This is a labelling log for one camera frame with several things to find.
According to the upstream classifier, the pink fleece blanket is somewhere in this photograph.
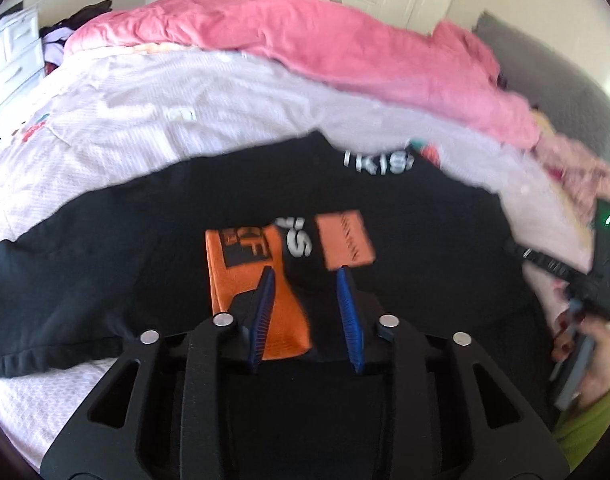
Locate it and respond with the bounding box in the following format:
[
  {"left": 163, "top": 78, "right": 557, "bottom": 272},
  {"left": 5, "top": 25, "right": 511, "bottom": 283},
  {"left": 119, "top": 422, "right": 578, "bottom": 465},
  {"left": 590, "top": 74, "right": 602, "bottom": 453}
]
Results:
[{"left": 64, "top": 0, "right": 542, "bottom": 150}]

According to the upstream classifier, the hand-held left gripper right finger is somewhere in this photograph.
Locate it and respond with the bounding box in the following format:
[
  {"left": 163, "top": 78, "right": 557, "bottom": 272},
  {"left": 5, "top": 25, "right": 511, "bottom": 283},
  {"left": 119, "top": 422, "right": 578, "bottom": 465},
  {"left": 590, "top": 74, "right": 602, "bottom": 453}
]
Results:
[{"left": 335, "top": 265, "right": 572, "bottom": 480}]

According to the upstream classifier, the person's right hand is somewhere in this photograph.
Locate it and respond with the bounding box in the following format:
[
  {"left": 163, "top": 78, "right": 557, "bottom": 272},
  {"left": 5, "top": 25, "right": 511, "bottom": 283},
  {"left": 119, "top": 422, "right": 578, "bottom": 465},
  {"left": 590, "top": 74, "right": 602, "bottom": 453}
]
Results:
[{"left": 552, "top": 310, "right": 610, "bottom": 406}]

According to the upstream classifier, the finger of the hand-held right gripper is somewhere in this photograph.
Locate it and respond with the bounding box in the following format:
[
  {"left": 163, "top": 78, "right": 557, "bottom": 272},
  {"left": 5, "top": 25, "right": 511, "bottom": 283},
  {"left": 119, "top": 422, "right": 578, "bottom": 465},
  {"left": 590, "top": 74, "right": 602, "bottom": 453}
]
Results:
[{"left": 505, "top": 240, "right": 583, "bottom": 286}]

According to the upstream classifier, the light pink patterned bed sheet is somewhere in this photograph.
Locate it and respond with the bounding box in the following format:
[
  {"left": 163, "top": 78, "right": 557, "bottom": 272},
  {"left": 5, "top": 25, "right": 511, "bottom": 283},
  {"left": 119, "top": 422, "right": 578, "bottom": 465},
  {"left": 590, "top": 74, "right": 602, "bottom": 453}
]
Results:
[{"left": 0, "top": 45, "right": 595, "bottom": 471}]

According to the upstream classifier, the person's right forearm green sleeve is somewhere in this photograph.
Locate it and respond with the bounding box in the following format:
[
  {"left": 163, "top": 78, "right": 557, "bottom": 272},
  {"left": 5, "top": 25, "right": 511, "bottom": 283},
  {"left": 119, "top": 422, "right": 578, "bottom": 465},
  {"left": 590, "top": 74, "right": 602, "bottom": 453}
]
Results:
[{"left": 552, "top": 375, "right": 610, "bottom": 471}]

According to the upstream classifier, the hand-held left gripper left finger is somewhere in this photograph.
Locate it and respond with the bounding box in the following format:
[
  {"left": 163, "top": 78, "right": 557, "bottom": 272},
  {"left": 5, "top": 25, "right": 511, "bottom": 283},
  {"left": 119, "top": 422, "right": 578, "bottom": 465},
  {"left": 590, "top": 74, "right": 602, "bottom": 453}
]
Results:
[{"left": 39, "top": 266, "right": 277, "bottom": 480}]

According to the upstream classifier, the white chest of drawers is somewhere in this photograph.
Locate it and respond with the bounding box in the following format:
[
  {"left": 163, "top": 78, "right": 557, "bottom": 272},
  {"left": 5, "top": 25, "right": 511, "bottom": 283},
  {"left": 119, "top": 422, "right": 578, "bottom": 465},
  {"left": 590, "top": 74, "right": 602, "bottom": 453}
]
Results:
[{"left": 0, "top": 2, "right": 48, "bottom": 128}]

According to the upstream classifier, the black garment with orange patches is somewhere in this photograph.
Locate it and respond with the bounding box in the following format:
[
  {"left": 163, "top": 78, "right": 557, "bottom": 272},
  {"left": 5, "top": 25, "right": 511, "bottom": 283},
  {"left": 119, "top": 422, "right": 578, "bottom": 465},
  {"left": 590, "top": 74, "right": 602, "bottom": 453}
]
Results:
[{"left": 0, "top": 130, "right": 563, "bottom": 480}]

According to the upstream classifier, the grey padded headboard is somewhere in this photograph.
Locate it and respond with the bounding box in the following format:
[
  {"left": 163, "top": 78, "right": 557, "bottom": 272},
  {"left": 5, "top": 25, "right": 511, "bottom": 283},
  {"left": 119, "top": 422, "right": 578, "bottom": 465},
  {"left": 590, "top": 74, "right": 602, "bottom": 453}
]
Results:
[{"left": 472, "top": 10, "right": 610, "bottom": 201}]

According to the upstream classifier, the pile of mixed clothes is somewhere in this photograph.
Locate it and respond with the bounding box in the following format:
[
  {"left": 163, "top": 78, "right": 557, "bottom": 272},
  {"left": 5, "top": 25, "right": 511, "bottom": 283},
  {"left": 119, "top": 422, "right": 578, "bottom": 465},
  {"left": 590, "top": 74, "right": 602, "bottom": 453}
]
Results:
[{"left": 40, "top": 5, "right": 116, "bottom": 78}]

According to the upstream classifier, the pink fluffy cloth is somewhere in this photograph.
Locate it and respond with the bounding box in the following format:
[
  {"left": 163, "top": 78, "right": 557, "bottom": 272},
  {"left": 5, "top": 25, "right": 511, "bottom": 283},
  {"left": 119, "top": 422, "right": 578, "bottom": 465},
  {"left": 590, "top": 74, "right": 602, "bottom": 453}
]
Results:
[{"left": 532, "top": 110, "right": 610, "bottom": 221}]

